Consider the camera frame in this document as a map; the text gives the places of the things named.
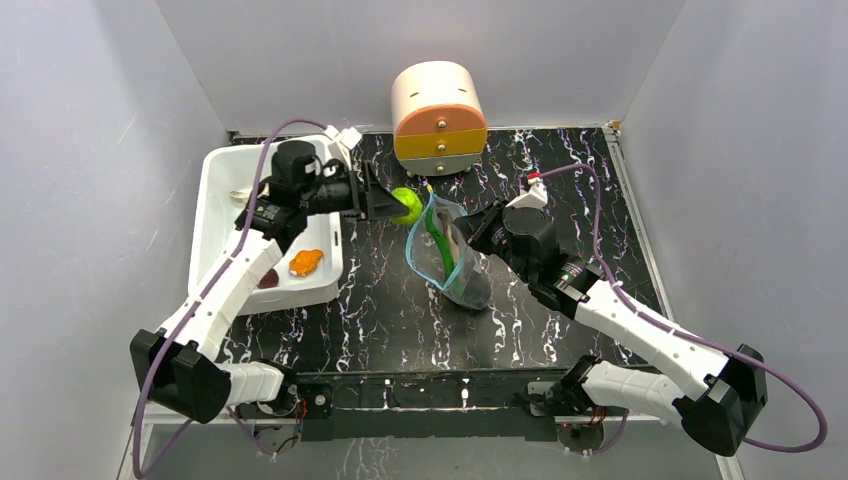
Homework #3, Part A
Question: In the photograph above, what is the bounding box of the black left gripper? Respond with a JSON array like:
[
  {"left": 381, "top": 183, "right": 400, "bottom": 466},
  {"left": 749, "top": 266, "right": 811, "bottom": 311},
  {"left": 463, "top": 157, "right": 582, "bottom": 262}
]
[{"left": 300, "top": 163, "right": 408, "bottom": 224}]

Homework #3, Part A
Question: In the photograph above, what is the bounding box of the green toy apple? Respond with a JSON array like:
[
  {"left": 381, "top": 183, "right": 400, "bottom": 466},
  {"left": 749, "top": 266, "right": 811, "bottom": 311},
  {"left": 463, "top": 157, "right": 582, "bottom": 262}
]
[{"left": 391, "top": 187, "right": 424, "bottom": 226}]

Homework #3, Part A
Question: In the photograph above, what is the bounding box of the grey toy fish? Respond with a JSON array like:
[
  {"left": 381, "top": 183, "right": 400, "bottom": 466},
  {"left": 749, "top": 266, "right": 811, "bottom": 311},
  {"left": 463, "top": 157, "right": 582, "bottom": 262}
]
[{"left": 438, "top": 213, "right": 463, "bottom": 266}]

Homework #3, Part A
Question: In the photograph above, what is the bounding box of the clear zip top bag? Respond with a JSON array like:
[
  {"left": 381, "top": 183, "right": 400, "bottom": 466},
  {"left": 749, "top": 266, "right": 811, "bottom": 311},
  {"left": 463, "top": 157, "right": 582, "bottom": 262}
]
[{"left": 405, "top": 191, "right": 492, "bottom": 311}]

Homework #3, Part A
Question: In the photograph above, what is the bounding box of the green toy chili pepper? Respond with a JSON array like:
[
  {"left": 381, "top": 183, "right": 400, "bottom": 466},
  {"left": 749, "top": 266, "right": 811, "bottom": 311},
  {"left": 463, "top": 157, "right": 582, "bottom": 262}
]
[{"left": 424, "top": 208, "right": 455, "bottom": 278}]

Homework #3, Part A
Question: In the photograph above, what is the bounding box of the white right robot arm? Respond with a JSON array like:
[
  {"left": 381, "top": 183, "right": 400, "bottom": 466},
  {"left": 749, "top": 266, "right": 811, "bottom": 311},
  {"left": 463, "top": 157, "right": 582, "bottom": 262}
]
[{"left": 453, "top": 201, "right": 767, "bottom": 457}]

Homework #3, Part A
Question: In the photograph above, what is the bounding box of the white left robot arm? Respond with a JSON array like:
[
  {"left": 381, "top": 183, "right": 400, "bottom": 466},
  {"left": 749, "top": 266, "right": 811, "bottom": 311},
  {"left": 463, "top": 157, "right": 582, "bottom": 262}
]
[{"left": 130, "top": 137, "right": 409, "bottom": 424}]

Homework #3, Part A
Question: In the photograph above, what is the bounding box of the orange toy food piece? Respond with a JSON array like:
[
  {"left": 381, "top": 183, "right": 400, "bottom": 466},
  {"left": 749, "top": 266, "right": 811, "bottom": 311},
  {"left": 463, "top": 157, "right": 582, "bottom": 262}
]
[{"left": 288, "top": 249, "right": 324, "bottom": 277}]

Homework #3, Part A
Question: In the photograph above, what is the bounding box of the white plastic bin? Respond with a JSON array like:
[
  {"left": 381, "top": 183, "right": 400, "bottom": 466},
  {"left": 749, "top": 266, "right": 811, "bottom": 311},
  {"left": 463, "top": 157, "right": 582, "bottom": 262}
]
[{"left": 187, "top": 144, "right": 343, "bottom": 315}]

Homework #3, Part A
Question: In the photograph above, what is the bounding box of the round orange drawer cabinet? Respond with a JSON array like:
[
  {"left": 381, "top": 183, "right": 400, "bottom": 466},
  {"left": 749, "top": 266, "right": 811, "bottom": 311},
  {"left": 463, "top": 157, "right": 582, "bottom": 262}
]
[{"left": 391, "top": 61, "right": 488, "bottom": 177}]

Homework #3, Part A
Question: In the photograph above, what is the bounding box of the cream toy garlic piece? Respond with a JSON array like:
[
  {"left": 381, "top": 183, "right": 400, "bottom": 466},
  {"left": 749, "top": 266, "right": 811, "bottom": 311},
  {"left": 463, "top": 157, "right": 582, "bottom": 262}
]
[{"left": 229, "top": 190, "right": 252, "bottom": 203}]

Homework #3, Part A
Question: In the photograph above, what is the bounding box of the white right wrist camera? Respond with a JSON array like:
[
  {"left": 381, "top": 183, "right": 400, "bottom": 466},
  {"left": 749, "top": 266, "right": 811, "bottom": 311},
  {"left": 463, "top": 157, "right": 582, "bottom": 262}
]
[{"left": 507, "top": 173, "right": 548, "bottom": 210}]

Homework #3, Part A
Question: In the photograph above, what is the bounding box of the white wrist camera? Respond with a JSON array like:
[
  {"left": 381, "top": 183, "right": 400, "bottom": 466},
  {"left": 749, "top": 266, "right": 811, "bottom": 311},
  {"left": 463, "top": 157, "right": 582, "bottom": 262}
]
[
  {"left": 323, "top": 125, "right": 362, "bottom": 169},
  {"left": 507, "top": 173, "right": 548, "bottom": 210}
]

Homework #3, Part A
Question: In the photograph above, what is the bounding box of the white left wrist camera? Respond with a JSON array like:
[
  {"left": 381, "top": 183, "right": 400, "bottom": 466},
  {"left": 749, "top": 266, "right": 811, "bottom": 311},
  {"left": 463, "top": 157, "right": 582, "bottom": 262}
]
[{"left": 323, "top": 125, "right": 362, "bottom": 169}]

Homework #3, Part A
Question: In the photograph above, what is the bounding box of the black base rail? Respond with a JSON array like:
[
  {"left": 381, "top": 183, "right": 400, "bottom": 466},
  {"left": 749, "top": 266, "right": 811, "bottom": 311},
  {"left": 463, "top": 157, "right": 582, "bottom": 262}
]
[{"left": 235, "top": 368, "right": 623, "bottom": 453}]

